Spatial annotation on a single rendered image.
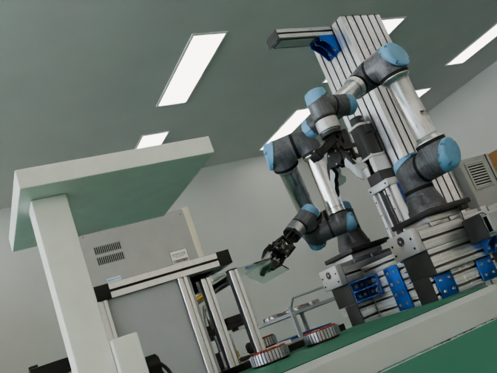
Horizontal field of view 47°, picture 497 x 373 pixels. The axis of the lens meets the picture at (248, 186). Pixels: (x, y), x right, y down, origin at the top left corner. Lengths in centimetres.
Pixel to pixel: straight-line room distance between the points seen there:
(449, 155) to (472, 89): 749
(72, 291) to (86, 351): 10
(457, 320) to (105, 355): 68
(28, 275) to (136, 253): 554
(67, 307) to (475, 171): 208
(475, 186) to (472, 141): 713
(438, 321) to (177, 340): 83
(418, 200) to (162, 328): 108
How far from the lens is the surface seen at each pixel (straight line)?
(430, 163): 222
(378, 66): 229
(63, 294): 100
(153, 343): 174
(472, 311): 127
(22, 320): 731
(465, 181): 268
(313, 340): 170
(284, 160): 246
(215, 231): 805
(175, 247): 195
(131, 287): 174
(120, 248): 191
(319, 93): 192
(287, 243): 224
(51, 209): 104
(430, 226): 222
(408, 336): 116
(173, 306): 177
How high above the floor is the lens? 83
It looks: 14 degrees up
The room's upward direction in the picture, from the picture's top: 21 degrees counter-clockwise
